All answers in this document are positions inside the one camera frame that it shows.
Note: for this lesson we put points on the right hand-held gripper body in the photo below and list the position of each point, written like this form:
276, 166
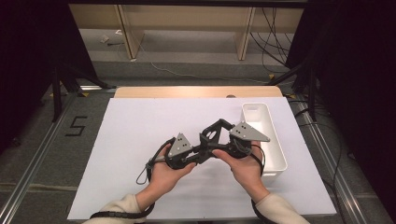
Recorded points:
246, 132

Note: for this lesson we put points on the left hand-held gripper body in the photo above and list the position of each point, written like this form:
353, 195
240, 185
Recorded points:
180, 146

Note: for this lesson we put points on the black phone case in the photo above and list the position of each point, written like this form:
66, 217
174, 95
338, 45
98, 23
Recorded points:
205, 143

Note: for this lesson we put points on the white rectangular plastic bin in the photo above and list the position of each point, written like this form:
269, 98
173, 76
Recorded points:
258, 113

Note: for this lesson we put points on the person's left hand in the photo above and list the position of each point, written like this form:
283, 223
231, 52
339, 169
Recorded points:
165, 179

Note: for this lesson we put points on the person's right hand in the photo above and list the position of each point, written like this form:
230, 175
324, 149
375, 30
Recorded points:
247, 174

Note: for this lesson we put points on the white table cover board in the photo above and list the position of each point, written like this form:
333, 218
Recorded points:
202, 193

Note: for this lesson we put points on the black metal stand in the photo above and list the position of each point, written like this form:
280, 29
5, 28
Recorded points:
56, 93
312, 93

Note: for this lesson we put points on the light wooden shelf unit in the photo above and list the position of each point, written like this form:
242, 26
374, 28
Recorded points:
186, 17

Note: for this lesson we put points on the small white floor scrap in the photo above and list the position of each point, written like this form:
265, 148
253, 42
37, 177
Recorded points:
104, 39

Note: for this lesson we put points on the black curtain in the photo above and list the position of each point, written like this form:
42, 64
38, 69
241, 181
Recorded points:
25, 46
358, 62

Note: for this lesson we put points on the aluminium floor rail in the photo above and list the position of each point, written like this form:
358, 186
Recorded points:
29, 175
327, 155

